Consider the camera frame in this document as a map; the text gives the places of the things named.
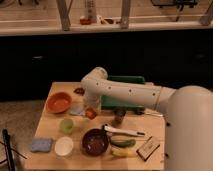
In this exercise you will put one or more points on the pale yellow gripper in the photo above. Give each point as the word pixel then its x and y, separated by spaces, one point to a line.
pixel 91 104

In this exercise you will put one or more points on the red orange apple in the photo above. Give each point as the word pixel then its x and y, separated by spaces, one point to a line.
pixel 90 113

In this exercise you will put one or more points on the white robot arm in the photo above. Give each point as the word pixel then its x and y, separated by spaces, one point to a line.
pixel 187 111

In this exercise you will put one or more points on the green plastic cup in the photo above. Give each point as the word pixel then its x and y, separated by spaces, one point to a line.
pixel 66 126

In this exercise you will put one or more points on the small dark metal cup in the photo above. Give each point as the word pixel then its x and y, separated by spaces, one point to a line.
pixel 119 115

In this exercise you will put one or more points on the white paper cup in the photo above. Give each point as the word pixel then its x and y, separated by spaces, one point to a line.
pixel 64 146

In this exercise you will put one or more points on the grey blue cloth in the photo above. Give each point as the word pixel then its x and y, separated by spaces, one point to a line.
pixel 77 109

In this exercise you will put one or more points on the dark grapes bunch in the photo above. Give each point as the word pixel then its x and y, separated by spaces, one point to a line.
pixel 79 91

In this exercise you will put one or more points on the green plastic tray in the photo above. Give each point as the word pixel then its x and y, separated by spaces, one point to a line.
pixel 109 103

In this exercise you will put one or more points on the orange bowl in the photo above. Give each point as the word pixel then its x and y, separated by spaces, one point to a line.
pixel 58 102

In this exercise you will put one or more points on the dark red bowl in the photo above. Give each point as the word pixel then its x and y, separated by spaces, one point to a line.
pixel 95 142

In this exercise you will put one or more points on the green cucumber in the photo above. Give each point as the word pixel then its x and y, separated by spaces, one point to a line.
pixel 123 143

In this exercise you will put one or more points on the yellow banana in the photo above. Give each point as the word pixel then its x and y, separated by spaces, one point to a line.
pixel 123 152

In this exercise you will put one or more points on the silver spoon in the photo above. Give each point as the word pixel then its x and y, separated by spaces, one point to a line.
pixel 151 114

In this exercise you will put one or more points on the blue sponge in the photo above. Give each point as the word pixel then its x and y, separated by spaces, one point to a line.
pixel 41 145

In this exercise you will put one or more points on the red object on shelf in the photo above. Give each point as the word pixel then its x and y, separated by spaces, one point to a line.
pixel 84 21

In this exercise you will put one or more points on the black tripod stand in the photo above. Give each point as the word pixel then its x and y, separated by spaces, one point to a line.
pixel 8 151

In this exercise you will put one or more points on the white bottle on shelf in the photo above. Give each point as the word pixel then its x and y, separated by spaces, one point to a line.
pixel 90 10

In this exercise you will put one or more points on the white handled knife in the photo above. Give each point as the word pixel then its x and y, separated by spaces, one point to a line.
pixel 123 131

